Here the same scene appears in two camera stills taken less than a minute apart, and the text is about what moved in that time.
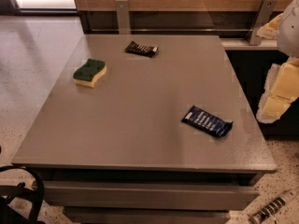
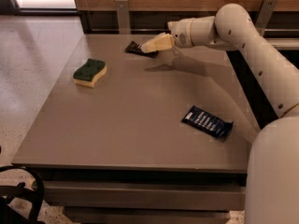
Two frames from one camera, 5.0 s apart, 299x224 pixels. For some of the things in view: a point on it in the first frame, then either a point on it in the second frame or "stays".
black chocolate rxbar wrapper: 148,50 stays
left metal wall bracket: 123,18 stays
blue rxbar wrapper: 207,121 stays
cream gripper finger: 269,30 → 181,32
